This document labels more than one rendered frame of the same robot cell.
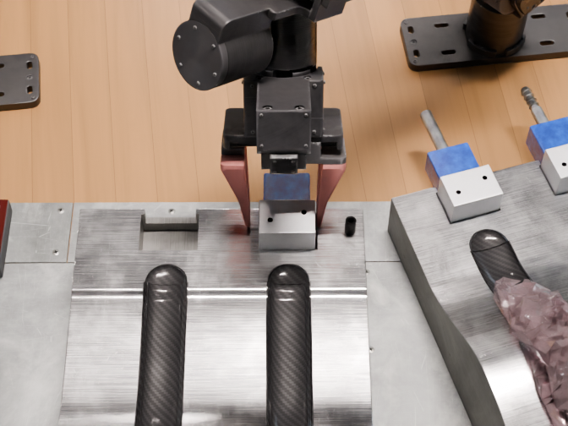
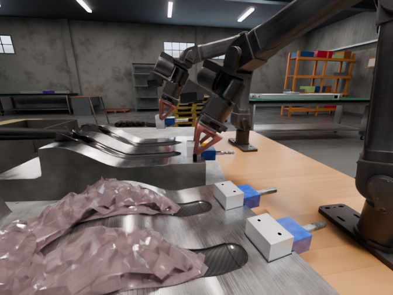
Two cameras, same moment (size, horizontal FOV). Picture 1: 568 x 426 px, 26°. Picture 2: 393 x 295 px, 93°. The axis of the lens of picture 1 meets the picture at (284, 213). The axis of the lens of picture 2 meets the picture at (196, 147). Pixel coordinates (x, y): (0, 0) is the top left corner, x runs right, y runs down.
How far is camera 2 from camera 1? 1.08 m
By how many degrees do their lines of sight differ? 74
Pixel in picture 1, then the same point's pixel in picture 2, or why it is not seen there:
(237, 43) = (206, 69)
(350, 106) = (281, 194)
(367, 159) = not seen: hidden behind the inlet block
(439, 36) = (348, 215)
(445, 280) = (181, 194)
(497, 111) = (319, 243)
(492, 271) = (188, 209)
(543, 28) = not seen: outside the picture
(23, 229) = not seen: hidden behind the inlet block
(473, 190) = (224, 188)
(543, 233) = (213, 226)
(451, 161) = (244, 189)
